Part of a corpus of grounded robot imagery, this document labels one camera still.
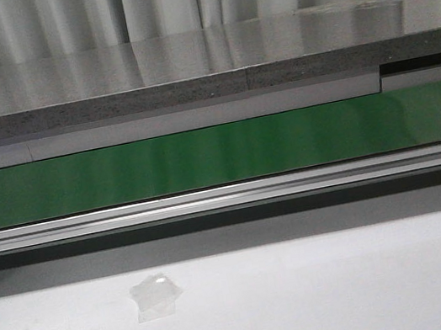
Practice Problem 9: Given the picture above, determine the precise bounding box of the aluminium conveyor front rail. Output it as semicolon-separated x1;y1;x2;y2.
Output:
0;143;441;254

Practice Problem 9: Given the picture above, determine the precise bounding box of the grey conveyor rear guide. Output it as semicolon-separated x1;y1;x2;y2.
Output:
0;53;441;168

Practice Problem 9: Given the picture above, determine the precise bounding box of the green conveyor belt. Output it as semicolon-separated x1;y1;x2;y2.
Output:
0;81;441;229

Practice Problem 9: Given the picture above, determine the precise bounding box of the clear tape patch left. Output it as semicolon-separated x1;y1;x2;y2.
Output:
130;273;183;323

